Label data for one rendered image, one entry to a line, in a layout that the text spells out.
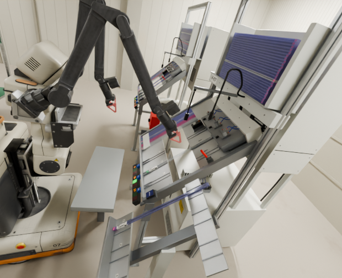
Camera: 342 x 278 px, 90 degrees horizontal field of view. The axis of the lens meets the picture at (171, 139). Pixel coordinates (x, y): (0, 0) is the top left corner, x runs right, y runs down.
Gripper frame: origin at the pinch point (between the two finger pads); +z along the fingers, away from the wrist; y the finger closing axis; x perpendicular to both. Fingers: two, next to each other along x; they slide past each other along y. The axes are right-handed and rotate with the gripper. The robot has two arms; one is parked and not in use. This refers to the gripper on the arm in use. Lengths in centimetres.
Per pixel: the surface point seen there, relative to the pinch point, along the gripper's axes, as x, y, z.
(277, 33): -79, 21, -12
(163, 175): 20.7, -9.0, 13.1
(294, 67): -57, -22, -15
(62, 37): 147, 405, -122
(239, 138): -28.7, -16.4, 9.7
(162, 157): 18.7, 7.1, 13.0
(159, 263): 30, -53, 15
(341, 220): -105, -3, 236
